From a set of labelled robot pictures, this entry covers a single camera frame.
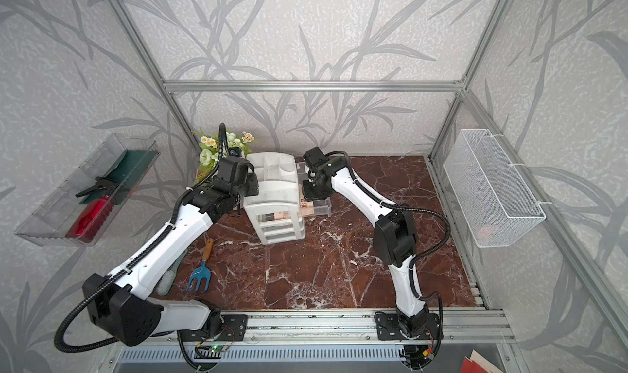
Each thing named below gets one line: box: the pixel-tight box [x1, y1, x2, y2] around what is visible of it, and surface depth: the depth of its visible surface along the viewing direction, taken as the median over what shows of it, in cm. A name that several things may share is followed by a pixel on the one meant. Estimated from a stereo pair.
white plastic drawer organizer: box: [243, 152, 306, 245], surface depth 85 cm
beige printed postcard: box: [299, 197, 315, 216], surface depth 86 cm
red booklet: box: [459, 349, 504, 373], surface depth 69 cm
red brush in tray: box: [65, 195, 114, 244], surface depth 59 cm
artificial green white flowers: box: [196, 131, 255, 181], surface depth 84 cm
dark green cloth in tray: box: [80, 149, 159, 206], surface depth 69 cm
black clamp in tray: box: [75, 175, 120, 198], surface depth 67 cm
